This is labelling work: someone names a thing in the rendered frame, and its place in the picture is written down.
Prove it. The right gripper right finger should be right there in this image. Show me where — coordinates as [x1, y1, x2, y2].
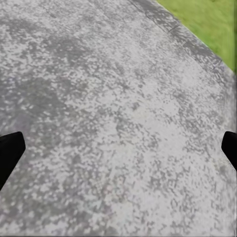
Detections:
[221, 131, 237, 171]

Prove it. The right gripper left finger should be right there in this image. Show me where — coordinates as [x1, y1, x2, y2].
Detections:
[0, 131, 26, 191]

